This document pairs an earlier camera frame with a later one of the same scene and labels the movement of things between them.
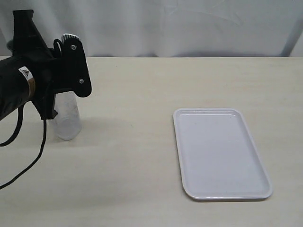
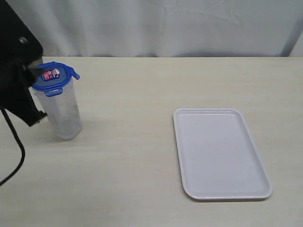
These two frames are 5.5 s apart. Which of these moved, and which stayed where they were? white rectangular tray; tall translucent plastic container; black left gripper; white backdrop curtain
Moved: black left gripper
Stayed: tall translucent plastic container; white rectangular tray; white backdrop curtain
